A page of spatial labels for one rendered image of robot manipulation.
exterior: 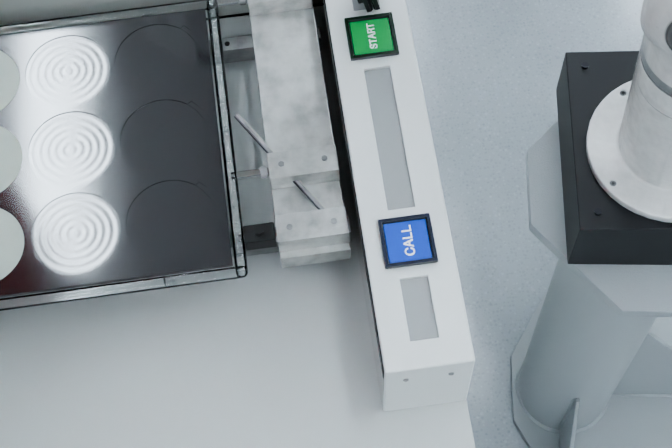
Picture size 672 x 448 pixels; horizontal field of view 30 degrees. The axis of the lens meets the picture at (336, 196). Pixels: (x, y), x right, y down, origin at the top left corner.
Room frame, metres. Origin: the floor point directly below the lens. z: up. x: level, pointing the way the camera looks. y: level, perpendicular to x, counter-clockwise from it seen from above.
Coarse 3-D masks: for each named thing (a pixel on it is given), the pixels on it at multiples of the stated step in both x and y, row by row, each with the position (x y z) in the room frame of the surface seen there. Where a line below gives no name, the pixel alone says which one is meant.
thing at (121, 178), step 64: (64, 64) 0.82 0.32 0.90; (128, 64) 0.82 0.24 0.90; (192, 64) 0.81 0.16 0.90; (64, 128) 0.73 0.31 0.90; (128, 128) 0.73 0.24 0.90; (192, 128) 0.72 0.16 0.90; (0, 192) 0.66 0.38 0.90; (64, 192) 0.65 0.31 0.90; (128, 192) 0.64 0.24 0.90; (192, 192) 0.64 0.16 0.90; (64, 256) 0.57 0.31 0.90; (128, 256) 0.57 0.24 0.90; (192, 256) 0.56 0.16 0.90
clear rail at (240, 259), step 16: (208, 16) 0.88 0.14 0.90; (224, 64) 0.81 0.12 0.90; (224, 80) 0.79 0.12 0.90; (224, 96) 0.76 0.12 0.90; (224, 112) 0.74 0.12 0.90; (224, 144) 0.70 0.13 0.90; (224, 160) 0.68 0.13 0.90; (240, 208) 0.62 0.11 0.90; (240, 224) 0.60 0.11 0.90; (240, 240) 0.58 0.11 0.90; (240, 256) 0.56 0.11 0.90
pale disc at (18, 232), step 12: (0, 216) 0.62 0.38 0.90; (12, 216) 0.62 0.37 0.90; (0, 228) 0.61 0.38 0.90; (12, 228) 0.61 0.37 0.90; (0, 240) 0.59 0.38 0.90; (12, 240) 0.59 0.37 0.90; (0, 252) 0.58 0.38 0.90; (12, 252) 0.58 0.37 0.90; (0, 264) 0.57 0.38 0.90; (12, 264) 0.56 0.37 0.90; (0, 276) 0.55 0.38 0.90
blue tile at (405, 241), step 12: (384, 228) 0.55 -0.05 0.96; (396, 228) 0.55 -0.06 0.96; (408, 228) 0.55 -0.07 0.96; (420, 228) 0.55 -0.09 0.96; (396, 240) 0.54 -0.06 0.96; (408, 240) 0.54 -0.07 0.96; (420, 240) 0.53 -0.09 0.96; (396, 252) 0.52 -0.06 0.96; (408, 252) 0.52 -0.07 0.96; (420, 252) 0.52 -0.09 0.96
